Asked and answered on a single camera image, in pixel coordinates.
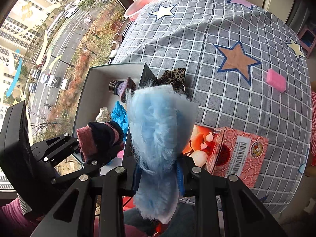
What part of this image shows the person's left forearm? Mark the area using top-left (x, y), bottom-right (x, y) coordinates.
top-left (0, 193), bottom-right (46, 237)

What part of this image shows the white polka dot satin cloth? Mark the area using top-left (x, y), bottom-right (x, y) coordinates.
top-left (96, 107), bottom-right (111, 123)

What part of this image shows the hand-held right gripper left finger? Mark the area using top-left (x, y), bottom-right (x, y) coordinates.
top-left (30, 166), bottom-right (139, 237)

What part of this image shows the pink sponge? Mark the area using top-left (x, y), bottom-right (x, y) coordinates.
top-left (266, 69), bottom-right (286, 93)

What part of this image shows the pink plastic stool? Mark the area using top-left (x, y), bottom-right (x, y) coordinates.
top-left (297, 26), bottom-right (316, 59)

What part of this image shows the grey checked star blanket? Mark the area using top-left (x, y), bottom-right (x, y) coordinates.
top-left (112, 0), bottom-right (312, 214)

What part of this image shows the bright blue fuzzy cloth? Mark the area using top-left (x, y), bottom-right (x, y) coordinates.
top-left (110, 101), bottom-right (130, 139)

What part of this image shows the orange printed flat box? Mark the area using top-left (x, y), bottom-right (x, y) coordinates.
top-left (181, 125), bottom-right (223, 168)

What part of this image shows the leopard print cloth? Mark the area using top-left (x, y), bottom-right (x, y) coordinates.
top-left (155, 67), bottom-right (187, 95)

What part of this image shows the grey cardboard box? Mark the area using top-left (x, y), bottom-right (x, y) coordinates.
top-left (73, 62), bottom-right (158, 176)

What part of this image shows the red patterned cloth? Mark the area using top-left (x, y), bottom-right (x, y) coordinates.
top-left (310, 99), bottom-right (316, 166)

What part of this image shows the pink knit hat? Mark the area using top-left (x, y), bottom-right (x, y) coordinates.
top-left (76, 121), bottom-right (125, 165)

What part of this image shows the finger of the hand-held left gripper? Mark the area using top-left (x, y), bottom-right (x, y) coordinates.
top-left (51, 160), bottom-right (102, 186)
top-left (30, 133), bottom-right (81, 164)

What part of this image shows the pink plastic basin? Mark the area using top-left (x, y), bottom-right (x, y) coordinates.
top-left (124, 0), bottom-right (165, 21)

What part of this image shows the striped purple knit hat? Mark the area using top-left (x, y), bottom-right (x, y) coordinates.
top-left (109, 77), bottom-right (136, 103)

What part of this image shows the light blue fluffy slipper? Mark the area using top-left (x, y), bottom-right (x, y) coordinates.
top-left (125, 84), bottom-right (199, 224)

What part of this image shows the red patterned box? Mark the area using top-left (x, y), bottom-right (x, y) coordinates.
top-left (205, 126), bottom-right (269, 188)

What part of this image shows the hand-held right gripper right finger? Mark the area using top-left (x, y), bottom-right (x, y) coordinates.
top-left (174, 157), bottom-right (288, 237)

